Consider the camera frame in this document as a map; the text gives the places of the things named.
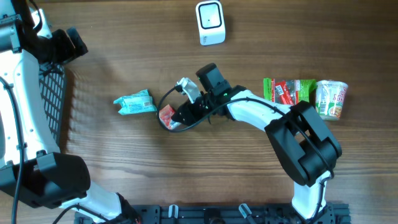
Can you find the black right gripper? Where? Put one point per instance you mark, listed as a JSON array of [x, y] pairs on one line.
[[188, 111]]

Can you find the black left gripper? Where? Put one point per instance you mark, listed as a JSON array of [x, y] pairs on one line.
[[69, 52]]

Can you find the red small box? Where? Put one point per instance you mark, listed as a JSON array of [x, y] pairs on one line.
[[165, 115]]

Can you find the teal tissue pack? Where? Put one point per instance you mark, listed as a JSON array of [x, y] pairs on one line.
[[140, 102]]

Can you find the red snack stick packet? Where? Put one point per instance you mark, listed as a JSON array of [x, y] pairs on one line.
[[283, 93]]

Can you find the green gummy candy bag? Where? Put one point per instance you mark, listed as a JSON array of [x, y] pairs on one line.
[[300, 90]]

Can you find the instant noodle cup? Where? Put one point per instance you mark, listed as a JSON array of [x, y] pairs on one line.
[[329, 99]]

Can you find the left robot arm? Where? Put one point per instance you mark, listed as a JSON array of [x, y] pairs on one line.
[[33, 169]]

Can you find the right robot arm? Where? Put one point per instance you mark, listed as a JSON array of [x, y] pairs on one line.
[[303, 144]]

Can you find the white barcode scanner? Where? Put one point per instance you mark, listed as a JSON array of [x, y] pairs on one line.
[[210, 20]]

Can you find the grey plastic basket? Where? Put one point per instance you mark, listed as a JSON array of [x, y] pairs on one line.
[[53, 85]]

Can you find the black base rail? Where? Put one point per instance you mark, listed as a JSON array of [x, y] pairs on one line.
[[279, 213]]

